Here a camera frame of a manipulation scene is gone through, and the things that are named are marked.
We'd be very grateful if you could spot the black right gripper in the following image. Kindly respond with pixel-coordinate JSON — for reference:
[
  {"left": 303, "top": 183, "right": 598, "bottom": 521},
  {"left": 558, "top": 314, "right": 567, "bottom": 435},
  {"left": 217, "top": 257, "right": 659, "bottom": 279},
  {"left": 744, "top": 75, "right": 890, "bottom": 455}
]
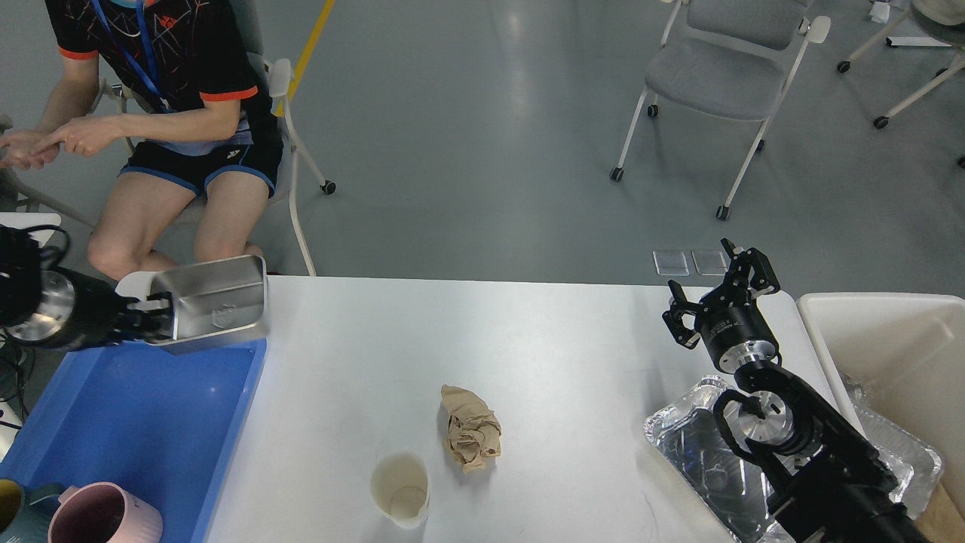
[{"left": 662, "top": 238, "right": 782, "bottom": 374}]

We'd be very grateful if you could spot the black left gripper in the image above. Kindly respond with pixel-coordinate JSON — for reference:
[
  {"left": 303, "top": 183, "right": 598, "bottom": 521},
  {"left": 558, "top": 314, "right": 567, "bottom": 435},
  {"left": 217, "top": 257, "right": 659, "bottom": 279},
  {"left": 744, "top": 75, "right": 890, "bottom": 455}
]
[{"left": 4, "top": 269, "right": 173, "bottom": 351}]

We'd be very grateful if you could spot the stainless steel square tray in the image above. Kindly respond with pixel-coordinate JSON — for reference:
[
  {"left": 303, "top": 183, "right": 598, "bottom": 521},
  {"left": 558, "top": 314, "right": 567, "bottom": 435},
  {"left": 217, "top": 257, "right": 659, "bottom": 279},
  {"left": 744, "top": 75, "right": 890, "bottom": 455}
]
[{"left": 147, "top": 255, "right": 268, "bottom": 354}]

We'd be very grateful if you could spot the aluminium foil tray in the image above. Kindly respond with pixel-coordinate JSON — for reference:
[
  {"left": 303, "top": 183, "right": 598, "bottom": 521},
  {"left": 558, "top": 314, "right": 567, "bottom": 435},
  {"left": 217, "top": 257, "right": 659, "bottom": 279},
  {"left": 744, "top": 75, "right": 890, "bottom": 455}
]
[{"left": 644, "top": 375, "right": 793, "bottom": 542}]

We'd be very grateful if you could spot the pink ribbed mug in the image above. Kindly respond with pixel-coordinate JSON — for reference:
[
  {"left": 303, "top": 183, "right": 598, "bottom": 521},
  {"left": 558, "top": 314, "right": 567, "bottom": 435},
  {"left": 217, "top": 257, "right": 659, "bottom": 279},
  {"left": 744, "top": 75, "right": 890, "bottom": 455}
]
[{"left": 46, "top": 481, "right": 164, "bottom": 542}]

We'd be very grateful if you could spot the white paper cup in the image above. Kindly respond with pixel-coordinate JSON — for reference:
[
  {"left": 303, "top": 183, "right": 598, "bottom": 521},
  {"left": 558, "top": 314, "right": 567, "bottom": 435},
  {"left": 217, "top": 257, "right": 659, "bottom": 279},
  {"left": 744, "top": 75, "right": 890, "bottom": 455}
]
[{"left": 369, "top": 450, "right": 431, "bottom": 529}]

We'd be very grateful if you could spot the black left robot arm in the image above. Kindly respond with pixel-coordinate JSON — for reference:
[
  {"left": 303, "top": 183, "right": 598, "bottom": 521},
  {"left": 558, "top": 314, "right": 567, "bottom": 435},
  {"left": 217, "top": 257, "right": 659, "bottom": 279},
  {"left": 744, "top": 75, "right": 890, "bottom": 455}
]
[{"left": 1, "top": 225, "right": 173, "bottom": 351}]

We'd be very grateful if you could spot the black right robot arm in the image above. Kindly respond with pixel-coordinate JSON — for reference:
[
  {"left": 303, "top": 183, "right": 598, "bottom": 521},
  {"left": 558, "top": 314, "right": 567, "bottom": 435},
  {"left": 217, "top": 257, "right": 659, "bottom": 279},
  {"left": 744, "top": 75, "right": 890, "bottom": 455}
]
[{"left": 662, "top": 238, "right": 926, "bottom": 542}]

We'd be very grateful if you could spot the floor socket plate right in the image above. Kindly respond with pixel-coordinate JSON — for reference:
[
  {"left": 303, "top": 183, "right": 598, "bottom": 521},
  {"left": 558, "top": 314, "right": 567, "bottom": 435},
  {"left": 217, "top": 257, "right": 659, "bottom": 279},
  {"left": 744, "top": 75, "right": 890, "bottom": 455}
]
[{"left": 691, "top": 250, "right": 730, "bottom": 276}]

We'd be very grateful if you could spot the floor socket plate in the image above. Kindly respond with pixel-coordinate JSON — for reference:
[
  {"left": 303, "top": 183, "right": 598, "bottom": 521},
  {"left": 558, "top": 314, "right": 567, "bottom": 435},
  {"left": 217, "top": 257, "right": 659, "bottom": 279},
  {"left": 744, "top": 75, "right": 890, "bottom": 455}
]
[
  {"left": 691, "top": 250, "right": 730, "bottom": 276},
  {"left": 652, "top": 250, "right": 690, "bottom": 276}
]

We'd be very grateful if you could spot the floor socket plate left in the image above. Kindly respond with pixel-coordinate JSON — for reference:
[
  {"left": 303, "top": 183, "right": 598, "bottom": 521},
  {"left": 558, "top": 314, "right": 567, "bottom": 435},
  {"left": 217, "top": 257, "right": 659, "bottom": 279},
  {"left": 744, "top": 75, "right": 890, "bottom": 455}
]
[{"left": 652, "top": 250, "right": 690, "bottom": 276}]

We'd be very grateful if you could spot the blue plastic tray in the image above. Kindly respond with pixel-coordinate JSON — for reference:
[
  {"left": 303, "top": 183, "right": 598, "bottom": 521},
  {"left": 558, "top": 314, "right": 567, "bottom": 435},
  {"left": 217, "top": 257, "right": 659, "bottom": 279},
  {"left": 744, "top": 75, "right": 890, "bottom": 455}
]
[{"left": 2, "top": 339, "right": 268, "bottom": 542}]

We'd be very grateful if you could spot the white side table left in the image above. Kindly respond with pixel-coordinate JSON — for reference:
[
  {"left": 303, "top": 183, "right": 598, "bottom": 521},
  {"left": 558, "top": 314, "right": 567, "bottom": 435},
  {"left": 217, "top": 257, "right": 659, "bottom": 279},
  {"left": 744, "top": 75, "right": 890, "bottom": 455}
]
[{"left": 0, "top": 212, "right": 62, "bottom": 247}]

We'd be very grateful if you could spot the beige plastic bin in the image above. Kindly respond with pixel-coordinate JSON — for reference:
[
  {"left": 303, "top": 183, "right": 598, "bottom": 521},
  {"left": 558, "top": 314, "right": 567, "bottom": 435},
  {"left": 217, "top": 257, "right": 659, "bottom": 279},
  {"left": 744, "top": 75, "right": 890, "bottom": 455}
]
[{"left": 798, "top": 293, "right": 964, "bottom": 508}]

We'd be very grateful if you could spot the person in black shirt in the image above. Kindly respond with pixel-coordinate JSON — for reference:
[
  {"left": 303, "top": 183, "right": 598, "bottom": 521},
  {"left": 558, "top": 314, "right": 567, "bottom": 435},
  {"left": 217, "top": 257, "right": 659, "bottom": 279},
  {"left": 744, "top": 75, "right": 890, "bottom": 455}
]
[{"left": 2, "top": 1, "right": 283, "bottom": 281}]

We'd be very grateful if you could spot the grey chair right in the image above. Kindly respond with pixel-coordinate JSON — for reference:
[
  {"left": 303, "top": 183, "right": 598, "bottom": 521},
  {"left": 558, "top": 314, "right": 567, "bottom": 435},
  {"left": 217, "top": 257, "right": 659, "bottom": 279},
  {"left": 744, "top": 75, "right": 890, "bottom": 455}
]
[{"left": 609, "top": 1, "right": 832, "bottom": 221}]

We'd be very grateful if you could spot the dark teal mug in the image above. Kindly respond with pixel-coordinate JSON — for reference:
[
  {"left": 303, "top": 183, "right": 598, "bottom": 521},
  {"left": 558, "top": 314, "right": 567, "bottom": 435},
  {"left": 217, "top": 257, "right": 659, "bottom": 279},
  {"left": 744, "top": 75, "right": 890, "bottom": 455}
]
[{"left": 1, "top": 479, "right": 65, "bottom": 542}]

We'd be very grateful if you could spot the grey chair behind person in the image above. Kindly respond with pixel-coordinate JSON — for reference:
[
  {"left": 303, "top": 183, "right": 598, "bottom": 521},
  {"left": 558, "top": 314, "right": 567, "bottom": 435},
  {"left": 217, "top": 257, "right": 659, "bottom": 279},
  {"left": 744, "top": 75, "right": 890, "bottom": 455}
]
[{"left": 92, "top": 1, "right": 335, "bottom": 276}]

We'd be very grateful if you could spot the crumpled brown paper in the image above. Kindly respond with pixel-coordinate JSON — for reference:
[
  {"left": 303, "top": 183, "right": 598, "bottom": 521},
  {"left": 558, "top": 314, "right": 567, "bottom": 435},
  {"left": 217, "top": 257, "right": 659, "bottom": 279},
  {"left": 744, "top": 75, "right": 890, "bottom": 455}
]
[{"left": 441, "top": 385, "right": 502, "bottom": 474}]

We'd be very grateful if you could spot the white chair far right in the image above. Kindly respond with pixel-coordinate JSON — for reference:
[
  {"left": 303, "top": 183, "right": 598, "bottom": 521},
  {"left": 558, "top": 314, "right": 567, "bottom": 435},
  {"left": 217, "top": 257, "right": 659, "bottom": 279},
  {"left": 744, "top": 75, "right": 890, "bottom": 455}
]
[{"left": 835, "top": 1, "right": 964, "bottom": 130}]

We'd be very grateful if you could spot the black cables left edge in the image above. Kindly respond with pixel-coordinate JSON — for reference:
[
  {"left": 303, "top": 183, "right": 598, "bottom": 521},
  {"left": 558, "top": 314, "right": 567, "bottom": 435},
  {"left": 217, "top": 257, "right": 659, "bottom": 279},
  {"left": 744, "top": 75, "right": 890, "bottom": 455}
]
[{"left": 0, "top": 339, "right": 31, "bottom": 431}]

